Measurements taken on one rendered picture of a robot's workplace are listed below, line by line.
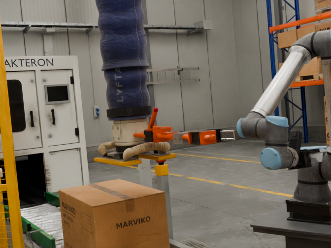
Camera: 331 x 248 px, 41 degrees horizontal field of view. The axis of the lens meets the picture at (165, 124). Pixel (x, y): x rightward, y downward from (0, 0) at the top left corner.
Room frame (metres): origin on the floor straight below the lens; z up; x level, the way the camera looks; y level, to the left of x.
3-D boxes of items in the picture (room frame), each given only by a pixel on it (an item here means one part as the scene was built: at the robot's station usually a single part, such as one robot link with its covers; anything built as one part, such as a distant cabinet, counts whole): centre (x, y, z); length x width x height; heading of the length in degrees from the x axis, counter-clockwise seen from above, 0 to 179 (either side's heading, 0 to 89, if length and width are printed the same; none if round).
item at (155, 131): (1.98, 0.04, 1.27); 0.10 x 0.08 x 0.06; 122
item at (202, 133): (1.68, -0.14, 1.27); 0.08 x 0.07 x 0.05; 32
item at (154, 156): (2.24, 0.09, 1.16); 0.34 x 0.10 x 0.05; 32
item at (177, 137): (1.80, -0.07, 1.26); 0.07 x 0.07 x 0.04; 32
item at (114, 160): (2.14, 0.26, 1.16); 0.34 x 0.10 x 0.05; 32
